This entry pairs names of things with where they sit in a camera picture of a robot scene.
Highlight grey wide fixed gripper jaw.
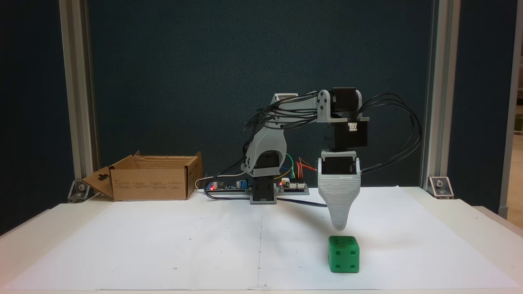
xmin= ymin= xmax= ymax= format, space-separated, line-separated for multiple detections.
xmin=318 ymin=174 xmax=362 ymax=232

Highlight green die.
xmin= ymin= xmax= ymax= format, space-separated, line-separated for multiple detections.
xmin=328 ymin=236 xmax=360 ymax=273

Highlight motor driver circuit board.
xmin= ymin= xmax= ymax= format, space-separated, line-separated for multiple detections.
xmin=278 ymin=178 xmax=310 ymax=194

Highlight blue power circuit board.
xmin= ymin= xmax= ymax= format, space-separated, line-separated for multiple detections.
xmin=204 ymin=179 xmax=250 ymax=194

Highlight brown cardboard box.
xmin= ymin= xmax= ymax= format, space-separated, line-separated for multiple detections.
xmin=83 ymin=151 xmax=203 ymax=201

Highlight orange and red wires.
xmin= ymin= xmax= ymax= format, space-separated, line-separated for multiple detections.
xmin=297 ymin=157 xmax=318 ymax=179

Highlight black base cable with connector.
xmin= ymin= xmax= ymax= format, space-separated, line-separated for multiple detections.
xmin=204 ymin=187 xmax=328 ymax=208

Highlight green jumper wire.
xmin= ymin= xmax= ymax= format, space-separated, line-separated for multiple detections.
xmin=282 ymin=153 xmax=296 ymax=180

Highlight metal corner bracket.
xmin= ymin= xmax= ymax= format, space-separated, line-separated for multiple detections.
xmin=67 ymin=180 xmax=93 ymax=203
xmin=427 ymin=176 xmax=455 ymax=200

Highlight aluminium frame post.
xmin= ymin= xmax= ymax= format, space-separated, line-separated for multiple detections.
xmin=59 ymin=0 xmax=101 ymax=183
xmin=420 ymin=0 xmax=461 ymax=187

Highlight light grey vertical frame bar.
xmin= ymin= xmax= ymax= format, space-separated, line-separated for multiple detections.
xmin=499 ymin=0 xmax=523 ymax=220

